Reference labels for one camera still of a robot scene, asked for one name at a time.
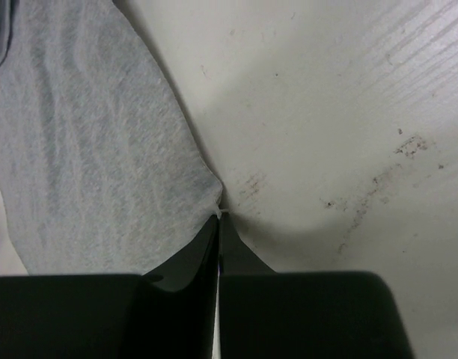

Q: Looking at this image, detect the grey tank top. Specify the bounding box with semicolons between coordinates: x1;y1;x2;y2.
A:
0;1;222;275

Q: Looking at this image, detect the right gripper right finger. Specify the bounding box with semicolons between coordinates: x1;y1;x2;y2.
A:
219;215;414;358

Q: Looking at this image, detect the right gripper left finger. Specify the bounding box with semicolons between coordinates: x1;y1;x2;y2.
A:
0;216;219;358

